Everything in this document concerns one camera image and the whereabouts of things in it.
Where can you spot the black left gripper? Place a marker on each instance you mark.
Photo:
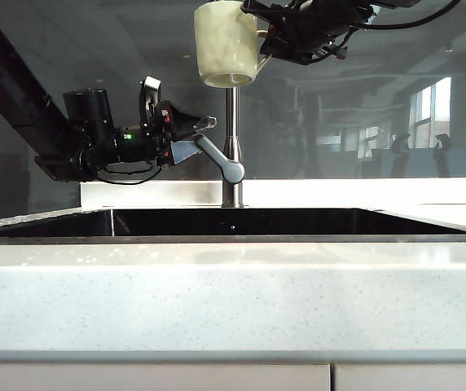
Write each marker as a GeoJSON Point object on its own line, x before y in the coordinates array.
{"type": "Point", "coordinates": [163, 134]}

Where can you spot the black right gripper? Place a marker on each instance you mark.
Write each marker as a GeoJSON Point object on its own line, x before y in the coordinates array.
{"type": "Point", "coordinates": [306, 28]}

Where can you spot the pale yellow ceramic mug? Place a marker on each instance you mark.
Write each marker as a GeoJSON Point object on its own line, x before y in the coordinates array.
{"type": "Point", "coordinates": [221, 40]}

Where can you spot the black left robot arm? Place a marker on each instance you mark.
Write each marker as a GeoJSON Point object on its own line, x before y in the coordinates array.
{"type": "Point", "coordinates": [21, 102]}

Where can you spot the steel gooseneck faucet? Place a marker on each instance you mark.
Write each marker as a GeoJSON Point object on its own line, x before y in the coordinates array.
{"type": "Point", "coordinates": [231, 114]}

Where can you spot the black sink basin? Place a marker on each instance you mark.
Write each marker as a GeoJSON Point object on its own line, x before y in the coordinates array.
{"type": "Point", "coordinates": [298, 222]}

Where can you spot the white backsplash ledge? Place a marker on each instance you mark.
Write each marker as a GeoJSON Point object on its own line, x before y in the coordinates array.
{"type": "Point", "coordinates": [339, 193]}

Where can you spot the wide beige cabinet door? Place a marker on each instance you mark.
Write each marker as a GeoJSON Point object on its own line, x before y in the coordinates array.
{"type": "Point", "coordinates": [151, 379]}

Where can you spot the narrow beige cabinet door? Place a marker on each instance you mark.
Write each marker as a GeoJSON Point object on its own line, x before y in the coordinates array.
{"type": "Point", "coordinates": [416, 379]}

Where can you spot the white-topped left wrist camera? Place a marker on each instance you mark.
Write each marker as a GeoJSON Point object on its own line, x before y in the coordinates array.
{"type": "Point", "coordinates": [150, 87]}

